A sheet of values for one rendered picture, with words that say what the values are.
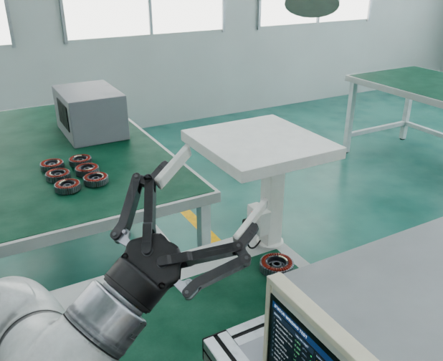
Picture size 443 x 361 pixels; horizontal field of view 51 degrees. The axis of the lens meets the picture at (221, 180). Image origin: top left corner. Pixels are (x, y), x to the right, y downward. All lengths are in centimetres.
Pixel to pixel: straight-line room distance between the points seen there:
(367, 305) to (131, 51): 469
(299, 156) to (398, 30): 614
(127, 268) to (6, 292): 19
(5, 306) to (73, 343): 14
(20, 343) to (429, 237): 57
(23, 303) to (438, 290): 53
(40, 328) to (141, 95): 471
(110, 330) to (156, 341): 77
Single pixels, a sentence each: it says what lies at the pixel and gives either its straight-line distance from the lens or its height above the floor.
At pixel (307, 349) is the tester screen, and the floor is 127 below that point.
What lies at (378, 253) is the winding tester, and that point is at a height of 132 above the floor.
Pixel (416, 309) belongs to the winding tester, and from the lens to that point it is 61.
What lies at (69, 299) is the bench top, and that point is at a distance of 155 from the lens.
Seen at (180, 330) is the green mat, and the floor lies 75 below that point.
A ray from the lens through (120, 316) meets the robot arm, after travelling 58.
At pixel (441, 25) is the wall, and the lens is 804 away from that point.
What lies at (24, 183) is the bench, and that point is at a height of 75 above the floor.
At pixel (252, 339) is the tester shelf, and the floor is 111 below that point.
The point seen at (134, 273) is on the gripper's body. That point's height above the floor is 134.
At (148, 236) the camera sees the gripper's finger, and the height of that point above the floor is 136.
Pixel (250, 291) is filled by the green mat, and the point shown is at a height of 75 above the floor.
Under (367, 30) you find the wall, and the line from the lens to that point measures 691.
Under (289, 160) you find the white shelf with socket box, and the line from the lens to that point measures 126.
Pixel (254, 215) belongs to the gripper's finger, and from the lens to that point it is 62.
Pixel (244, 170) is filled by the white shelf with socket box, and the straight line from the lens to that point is 119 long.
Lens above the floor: 168
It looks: 25 degrees down
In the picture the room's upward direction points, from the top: straight up
